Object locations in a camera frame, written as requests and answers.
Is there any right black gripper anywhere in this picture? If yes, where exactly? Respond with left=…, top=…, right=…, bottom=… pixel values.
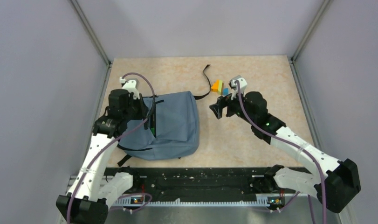
left=210, top=88, right=255, bottom=125

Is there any blue student backpack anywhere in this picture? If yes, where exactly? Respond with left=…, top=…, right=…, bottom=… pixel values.
left=117, top=91, right=208, bottom=167

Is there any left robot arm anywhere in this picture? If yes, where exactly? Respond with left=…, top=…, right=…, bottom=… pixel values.
left=56, top=89, right=156, bottom=224

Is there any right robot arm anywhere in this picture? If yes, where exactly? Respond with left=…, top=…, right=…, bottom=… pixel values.
left=209, top=91, right=361, bottom=213

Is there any coloured sticky note stack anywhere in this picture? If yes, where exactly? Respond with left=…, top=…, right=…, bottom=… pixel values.
left=211, top=80, right=229, bottom=96

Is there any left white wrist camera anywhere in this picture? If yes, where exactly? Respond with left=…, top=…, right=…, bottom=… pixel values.
left=119, top=77, right=140, bottom=100

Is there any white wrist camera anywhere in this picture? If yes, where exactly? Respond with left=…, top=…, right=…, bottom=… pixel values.
left=119, top=77, right=140, bottom=100
left=229, top=75, right=247, bottom=100

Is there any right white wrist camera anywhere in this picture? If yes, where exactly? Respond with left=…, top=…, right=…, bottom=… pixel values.
left=229, top=75, right=247, bottom=100

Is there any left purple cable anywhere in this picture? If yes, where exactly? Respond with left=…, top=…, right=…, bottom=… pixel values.
left=66, top=72, right=156, bottom=224

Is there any purple cable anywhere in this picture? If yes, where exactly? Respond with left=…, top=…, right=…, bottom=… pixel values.
left=66, top=72, right=156, bottom=224
left=235, top=81, right=328, bottom=224

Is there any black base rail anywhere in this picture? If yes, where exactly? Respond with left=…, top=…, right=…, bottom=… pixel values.
left=104, top=167, right=295, bottom=203

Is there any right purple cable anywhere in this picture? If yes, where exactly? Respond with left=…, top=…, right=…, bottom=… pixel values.
left=235, top=81, right=328, bottom=224

